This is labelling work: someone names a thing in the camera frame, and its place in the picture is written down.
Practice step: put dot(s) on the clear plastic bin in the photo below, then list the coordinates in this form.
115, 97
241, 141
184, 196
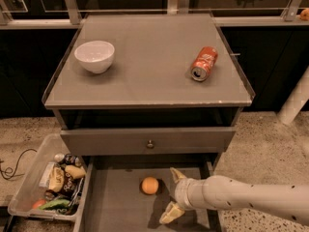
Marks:
30, 191

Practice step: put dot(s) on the metal railing frame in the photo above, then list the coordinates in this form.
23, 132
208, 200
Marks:
42, 14

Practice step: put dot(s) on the orange fruit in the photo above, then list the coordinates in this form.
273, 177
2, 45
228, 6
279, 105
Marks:
150, 185

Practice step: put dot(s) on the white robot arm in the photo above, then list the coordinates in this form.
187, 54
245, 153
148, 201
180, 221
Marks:
218, 192

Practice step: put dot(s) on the red soda can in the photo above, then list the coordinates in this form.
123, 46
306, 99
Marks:
201, 67

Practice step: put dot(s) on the white ceramic bowl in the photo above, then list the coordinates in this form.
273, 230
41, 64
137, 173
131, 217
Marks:
95, 56

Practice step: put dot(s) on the closed top drawer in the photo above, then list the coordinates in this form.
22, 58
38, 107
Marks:
103, 142

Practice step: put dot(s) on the grey drawer cabinet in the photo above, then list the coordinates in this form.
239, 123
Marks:
149, 84

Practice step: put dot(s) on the red apple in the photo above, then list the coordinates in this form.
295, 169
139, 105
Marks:
38, 203

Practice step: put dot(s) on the open middle drawer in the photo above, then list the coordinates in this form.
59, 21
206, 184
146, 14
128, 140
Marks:
115, 201

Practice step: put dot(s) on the green snack packet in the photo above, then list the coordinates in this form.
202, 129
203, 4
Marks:
55, 204

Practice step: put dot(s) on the dark snack bag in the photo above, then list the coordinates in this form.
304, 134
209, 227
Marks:
69, 185

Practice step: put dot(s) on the white post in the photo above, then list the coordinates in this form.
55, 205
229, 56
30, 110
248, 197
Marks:
296, 100

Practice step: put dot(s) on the round drawer knob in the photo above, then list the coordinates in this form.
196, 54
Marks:
150, 144

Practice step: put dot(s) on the yellow chip bag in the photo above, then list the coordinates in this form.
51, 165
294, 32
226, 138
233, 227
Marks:
56, 179

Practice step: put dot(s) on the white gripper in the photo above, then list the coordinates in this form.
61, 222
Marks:
182, 192

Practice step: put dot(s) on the small orange on ledge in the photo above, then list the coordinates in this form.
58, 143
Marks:
304, 15

